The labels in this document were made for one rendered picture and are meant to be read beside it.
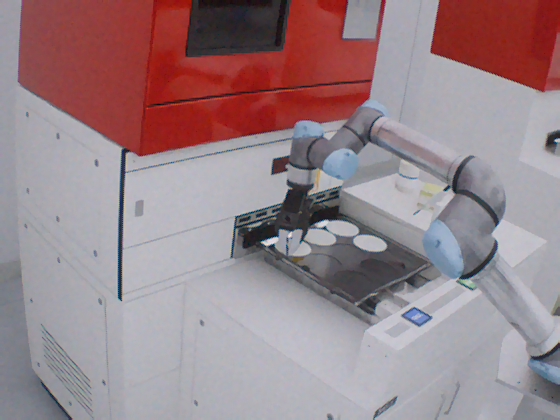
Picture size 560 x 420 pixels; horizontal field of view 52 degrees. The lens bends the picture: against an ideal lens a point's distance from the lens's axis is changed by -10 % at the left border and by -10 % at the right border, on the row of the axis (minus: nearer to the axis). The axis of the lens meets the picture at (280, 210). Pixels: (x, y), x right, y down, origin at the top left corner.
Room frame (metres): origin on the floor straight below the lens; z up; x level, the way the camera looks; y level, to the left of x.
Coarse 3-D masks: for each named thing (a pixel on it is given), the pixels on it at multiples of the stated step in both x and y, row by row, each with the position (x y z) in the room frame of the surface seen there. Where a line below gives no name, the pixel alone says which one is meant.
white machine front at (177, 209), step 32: (128, 160) 1.28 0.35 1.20; (160, 160) 1.35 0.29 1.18; (192, 160) 1.42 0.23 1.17; (224, 160) 1.50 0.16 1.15; (256, 160) 1.59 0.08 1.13; (128, 192) 1.28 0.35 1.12; (160, 192) 1.35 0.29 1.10; (192, 192) 1.43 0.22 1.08; (224, 192) 1.51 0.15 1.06; (256, 192) 1.60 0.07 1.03; (320, 192) 1.81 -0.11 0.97; (128, 224) 1.28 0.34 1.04; (160, 224) 1.36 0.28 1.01; (192, 224) 1.43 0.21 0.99; (224, 224) 1.52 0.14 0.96; (128, 256) 1.29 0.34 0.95; (160, 256) 1.36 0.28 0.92; (192, 256) 1.44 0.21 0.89; (224, 256) 1.53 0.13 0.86; (256, 256) 1.62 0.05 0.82; (128, 288) 1.29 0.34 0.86; (160, 288) 1.36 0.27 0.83
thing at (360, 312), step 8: (264, 256) 1.61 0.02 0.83; (272, 256) 1.59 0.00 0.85; (272, 264) 1.59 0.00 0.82; (280, 264) 1.57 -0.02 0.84; (288, 272) 1.55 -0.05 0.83; (296, 272) 1.53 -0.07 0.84; (304, 280) 1.51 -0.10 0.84; (312, 280) 1.49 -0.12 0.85; (312, 288) 1.49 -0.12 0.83; (320, 288) 1.47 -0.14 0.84; (328, 296) 1.45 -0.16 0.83; (336, 296) 1.43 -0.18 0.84; (336, 304) 1.43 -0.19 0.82; (344, 304) 1.41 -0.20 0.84; (352, 304) 1.40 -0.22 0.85; (352, 312) 1.39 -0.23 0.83; (360, 312) 1.37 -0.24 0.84; (368, 312) 1.36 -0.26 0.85; (368, 320) 1.36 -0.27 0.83
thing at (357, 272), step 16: (320, 224) 1.74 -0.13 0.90; (272, 240) 1.59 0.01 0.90; (304, 240) 1.62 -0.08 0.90; (336, 240) 1.65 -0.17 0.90; (352, 240) 1.66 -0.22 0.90; (384, 240) 1.70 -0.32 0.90; (288, 256) 1.51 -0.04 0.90; (304, 256) 1.52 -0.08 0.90; (320, 256) 1.54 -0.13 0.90; (336, 256) 1.55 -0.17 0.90; (352, 256) 1.57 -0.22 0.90; (368, 256) 1.58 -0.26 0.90; (384, 256) 1.59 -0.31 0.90; (400, 256) 1.61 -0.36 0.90; (416, 256) 1.62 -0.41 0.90; (320, 272) 1.45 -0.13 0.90; (336, 272) 1.46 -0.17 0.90; (352, 272) 1.48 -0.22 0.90; (368, 272) 1.49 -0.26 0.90; (384, 272) 1.50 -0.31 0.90; (400, 272) 1.51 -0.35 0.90; (352, 288) 1.39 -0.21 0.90; (368, 288) 1.40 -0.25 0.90
